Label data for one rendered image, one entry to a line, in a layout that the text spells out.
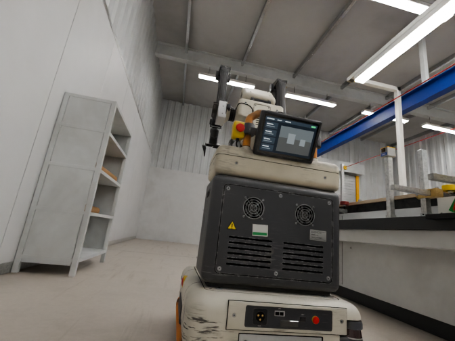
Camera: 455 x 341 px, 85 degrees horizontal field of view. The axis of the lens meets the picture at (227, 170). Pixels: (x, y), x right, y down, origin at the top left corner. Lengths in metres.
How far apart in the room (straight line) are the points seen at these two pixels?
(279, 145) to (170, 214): 7.82
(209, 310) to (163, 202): 7.94
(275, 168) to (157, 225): 7.83
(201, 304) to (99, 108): 2.14
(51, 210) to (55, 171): 0.33
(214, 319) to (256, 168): 0.54
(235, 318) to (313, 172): 0.61
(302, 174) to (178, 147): 8.21
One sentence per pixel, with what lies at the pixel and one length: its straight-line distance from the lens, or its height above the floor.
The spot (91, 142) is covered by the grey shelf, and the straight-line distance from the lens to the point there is 2.55.
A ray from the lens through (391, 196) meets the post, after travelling 2.12.
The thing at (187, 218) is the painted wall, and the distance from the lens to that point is 8.69.
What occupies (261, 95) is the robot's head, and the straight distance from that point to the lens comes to 1.60.
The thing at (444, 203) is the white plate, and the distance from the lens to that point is 1.85.
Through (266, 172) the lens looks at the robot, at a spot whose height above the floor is 0.72.
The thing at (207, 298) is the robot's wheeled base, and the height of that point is 0.27.
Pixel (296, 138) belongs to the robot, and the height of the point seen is 0.87.
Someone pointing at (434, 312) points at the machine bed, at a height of 0.14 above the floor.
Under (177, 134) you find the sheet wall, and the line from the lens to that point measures 9.29.
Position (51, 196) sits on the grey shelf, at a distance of 2.54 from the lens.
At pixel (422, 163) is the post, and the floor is 1.03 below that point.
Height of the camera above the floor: 0.47
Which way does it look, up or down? 14 degrees up
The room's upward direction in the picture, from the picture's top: 7 degrees clockwise
